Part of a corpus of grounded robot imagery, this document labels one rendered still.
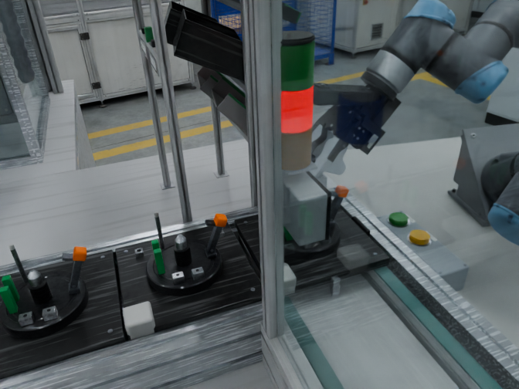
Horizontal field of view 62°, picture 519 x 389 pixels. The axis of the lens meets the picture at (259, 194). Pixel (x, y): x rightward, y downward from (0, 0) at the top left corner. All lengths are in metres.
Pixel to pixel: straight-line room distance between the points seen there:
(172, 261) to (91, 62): 3.94
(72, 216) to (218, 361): 0.68
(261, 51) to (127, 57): 4.31
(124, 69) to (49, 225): 3.61
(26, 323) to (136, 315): 0.17
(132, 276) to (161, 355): 0.19
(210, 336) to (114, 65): 4.17
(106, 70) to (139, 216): 3.60
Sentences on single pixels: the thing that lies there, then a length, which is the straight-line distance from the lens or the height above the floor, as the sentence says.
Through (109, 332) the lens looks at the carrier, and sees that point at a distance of 0.77.
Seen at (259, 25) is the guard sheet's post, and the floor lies 1.43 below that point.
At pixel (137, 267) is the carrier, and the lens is 0.88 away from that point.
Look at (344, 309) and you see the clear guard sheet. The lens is 0.44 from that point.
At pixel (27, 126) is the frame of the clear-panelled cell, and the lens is 1.61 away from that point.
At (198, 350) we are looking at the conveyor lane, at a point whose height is 0.94.
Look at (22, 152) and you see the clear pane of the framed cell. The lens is 1.66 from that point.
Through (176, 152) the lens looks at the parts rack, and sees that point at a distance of 0.93.
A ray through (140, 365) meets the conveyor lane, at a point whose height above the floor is 0.95.
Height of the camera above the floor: 1.52
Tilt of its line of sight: 32 degrees down
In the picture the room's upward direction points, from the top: 2 degrees counter-clockwise
